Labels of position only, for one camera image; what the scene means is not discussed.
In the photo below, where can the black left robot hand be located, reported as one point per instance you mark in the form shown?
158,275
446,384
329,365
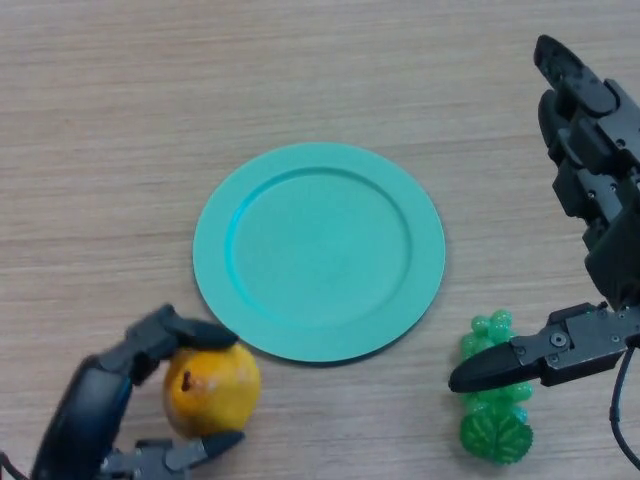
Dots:
85,415

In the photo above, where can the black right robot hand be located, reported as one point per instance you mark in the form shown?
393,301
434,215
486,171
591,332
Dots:
610,160

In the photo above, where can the yellow pear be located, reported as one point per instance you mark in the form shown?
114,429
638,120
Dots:
220,395

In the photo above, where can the green round plate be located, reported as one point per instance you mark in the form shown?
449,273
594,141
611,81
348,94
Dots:
320,250

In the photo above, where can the green plastic grape bunch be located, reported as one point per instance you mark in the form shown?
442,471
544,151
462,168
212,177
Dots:
495,435

